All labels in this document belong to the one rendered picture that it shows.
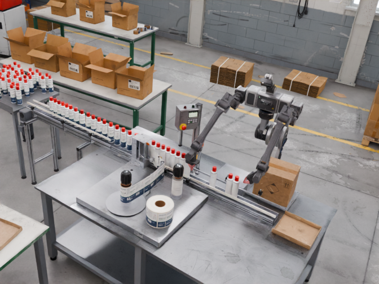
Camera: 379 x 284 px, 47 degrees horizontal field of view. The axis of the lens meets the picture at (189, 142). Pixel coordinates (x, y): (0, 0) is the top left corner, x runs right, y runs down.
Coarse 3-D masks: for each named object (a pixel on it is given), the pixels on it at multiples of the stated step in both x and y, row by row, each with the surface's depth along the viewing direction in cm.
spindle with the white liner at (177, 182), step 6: (174, 168) 329; (180, 168) 329; (174, 174) 331; (180, 174) 331; (174, 180) 333; (180, 180) 333; (174, 186) 336; (180, 186) 337; (174, 192) 339; (180, 192) 340; (174, 198) 342
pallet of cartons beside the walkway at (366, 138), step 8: (376, 96) 585; (376, 104) 587; (376, 112) 592; (368, 120) 602; (376, 120) 597; (368, 128) 607; (376, 128) 601; (368, 136) 611; (376, 136) 606; (368, 144) 612
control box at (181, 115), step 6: (180, 108) 346; (192, 108) 348; (198, 108) 349; (180, 114) 345; (186, 114) 347; (198, 114) 351; (180, 120) 348; (186, 120) 350; (180, 126) 351; (186, 126) 353; (192, 126) 355
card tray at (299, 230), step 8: (288, 216) 342; (296, 216) 339; (280, 224) 334; (288, 224) 334; (296, 224) 335; (304, 224) 336; (312, 224) 334; (272, 232) 325; (280, 232) 321; (288, 232) 327; (296, 232) 327; (304, 232) 328; (312, 232) 329; (296, 240) 316; (304, 240) 321; (312, 240) 322
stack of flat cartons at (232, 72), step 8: (216, 64) 754; (224, 64) 758; (232, 64) 761; (240, 64) 764; (248, 64) 767; (216, 72) 753; (224, 72) 747; (232, 72) 741; (240, 72) 736; (248, 72) 748; (216, 80) 761; (224, 80) 754; (232, 80) 748; (240, 80) 742; (248, 80) 763
